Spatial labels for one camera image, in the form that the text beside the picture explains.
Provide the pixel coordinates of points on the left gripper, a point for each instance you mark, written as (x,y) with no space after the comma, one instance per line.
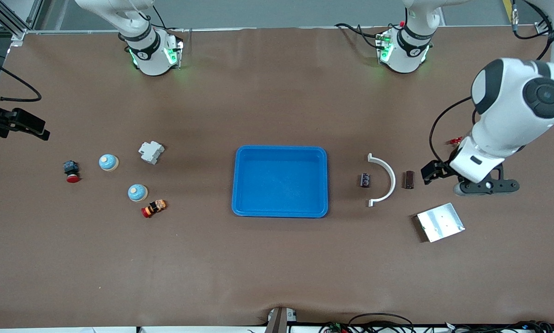
(436,169)

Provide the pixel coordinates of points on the large dark brown capacitor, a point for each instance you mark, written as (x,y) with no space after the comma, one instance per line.
(409,180)

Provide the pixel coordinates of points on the small capacitor with white print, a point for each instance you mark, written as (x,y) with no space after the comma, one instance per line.
(365,180)

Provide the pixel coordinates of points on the light blue call bell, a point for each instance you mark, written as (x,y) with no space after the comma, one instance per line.
(137,192)
(108,162)

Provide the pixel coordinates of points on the silver metal box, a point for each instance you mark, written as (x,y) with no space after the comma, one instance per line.
(441,223)

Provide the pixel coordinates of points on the red emergency stop button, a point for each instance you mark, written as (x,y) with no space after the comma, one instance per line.
(72,171)

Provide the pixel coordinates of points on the white circuit breaker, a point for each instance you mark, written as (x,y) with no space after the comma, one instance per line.
(150,152)

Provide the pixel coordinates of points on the red and yellow push button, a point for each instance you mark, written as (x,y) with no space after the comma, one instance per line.
(154,208)

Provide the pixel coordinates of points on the blue plastic tray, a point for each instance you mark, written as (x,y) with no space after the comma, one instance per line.
(277,185)

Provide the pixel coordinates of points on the white curved plastic bracket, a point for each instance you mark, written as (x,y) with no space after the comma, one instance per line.
(392,178)

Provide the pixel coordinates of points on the aluminium frame profile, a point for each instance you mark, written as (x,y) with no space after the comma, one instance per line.
(15,30)
(543,28)

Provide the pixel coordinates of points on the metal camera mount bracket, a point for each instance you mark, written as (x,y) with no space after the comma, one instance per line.
(279,321)

